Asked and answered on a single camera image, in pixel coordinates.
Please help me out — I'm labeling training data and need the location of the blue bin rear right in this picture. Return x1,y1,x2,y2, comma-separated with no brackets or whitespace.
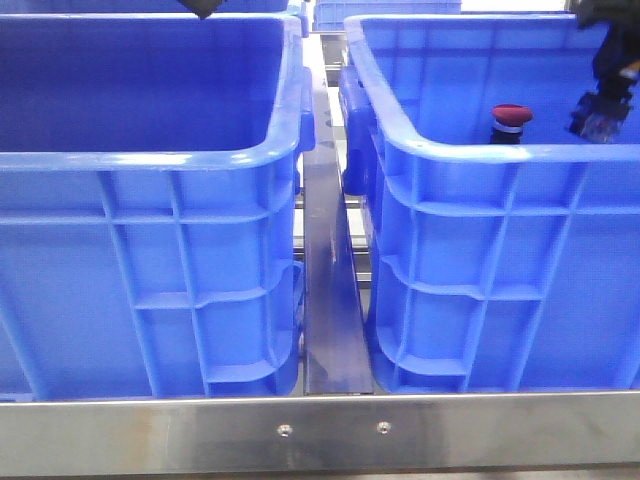
312,0,462,32

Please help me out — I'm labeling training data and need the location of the dark metal divider bar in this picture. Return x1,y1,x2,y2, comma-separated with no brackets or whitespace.
303,68,374,395

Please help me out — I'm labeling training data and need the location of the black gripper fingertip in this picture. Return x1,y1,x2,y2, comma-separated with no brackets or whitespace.
179,0,220,19

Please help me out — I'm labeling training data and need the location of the blue plastic bin right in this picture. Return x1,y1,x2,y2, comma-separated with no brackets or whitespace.
340,14,639,393

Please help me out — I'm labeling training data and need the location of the yellow mushroom push button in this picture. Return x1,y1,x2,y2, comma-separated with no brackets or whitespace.
568,92,631,144

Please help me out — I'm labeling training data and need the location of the red mushroom push button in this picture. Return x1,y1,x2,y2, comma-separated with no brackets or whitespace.
490,104,534,145

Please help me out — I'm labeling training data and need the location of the blue bin rear left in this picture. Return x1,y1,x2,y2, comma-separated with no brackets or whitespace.
1,0,309,37

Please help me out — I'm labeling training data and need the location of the blue plastic bin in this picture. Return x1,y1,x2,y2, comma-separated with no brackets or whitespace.
340,14,639,393
1,14,315,402

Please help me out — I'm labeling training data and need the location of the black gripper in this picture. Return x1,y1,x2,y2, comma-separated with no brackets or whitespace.
572,0,639,98

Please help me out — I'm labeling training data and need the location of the blue plastic bin left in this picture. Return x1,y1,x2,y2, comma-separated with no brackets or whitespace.
1,14,315,402

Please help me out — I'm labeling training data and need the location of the steel front rail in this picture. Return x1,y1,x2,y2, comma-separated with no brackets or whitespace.
1,391,639,477

